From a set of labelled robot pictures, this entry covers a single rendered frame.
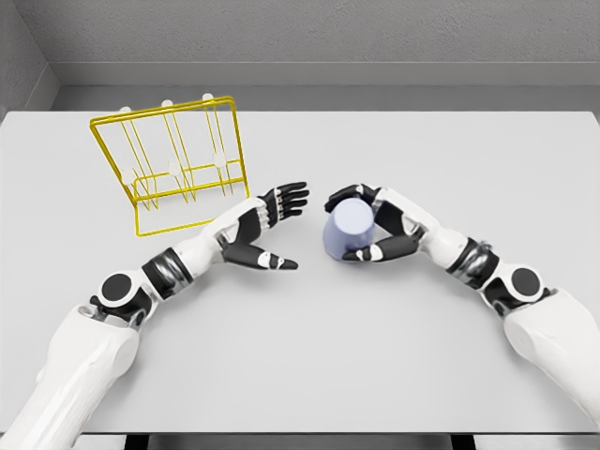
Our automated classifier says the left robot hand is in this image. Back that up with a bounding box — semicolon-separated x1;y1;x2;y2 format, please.
209;181;311;272

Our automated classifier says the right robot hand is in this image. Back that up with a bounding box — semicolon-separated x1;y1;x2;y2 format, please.
322;183;435;263

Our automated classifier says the pale blue cup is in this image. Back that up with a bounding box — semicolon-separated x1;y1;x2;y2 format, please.
321;198;377;261

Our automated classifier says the yellow wire cup holder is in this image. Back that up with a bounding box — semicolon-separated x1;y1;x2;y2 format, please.
89;93;251;238

